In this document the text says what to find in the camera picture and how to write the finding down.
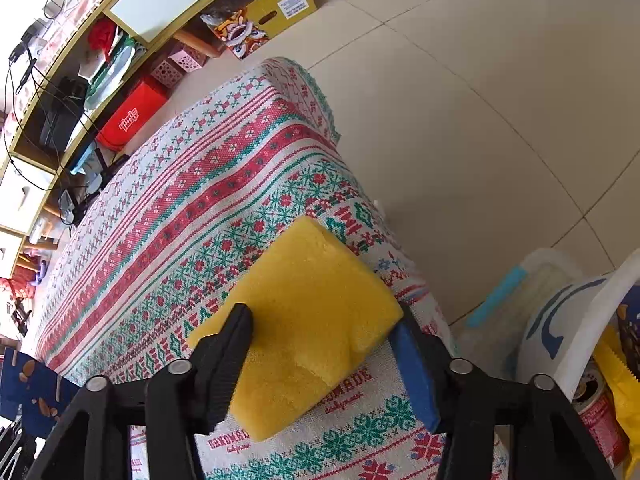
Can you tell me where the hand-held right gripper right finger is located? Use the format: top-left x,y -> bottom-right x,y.
390,305 -> 616,480

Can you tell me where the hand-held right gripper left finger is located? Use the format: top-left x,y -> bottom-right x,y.
25,302 -> 256,480

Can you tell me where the yellow sponge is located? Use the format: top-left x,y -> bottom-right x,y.
187,216 -> 405,443

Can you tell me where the white plastic basin blue pattern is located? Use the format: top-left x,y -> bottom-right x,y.
515,260 -> 640,480

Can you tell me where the red tin can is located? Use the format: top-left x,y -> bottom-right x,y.
575,365 -> 628,468

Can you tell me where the yellow snack wrapper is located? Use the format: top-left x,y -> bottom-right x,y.
592,325 -> 640,456

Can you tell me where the clear plastic container teal stripe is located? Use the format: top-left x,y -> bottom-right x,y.
457,249 -> 583,381

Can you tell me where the patterned red green tablecloth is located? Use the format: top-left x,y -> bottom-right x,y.
22,57 -> 508,480

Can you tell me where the red gift box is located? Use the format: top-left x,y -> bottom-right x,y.
95,76 -> 168,152

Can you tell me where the pink perforated box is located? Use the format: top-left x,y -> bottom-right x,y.
170,42 -> 207,73
150,57 -> 183,88

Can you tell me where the black device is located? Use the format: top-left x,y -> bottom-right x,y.
39,76 -> 88,151

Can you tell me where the green white plastic bag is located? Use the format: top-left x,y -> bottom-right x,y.
82,35 -> 148,111

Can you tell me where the lion print bag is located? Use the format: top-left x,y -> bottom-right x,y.
201,7 -> 271,61

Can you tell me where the red cloth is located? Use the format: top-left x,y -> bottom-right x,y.
89,17 -> 118,53

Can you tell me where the yellow cardboard box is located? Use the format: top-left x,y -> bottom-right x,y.
242,0 -> 318,41

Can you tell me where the white wooden tv cabinet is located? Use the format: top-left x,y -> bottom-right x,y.
0,0 -> 281,271

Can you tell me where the black cable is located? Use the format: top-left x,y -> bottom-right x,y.
5,0 -> 126,191

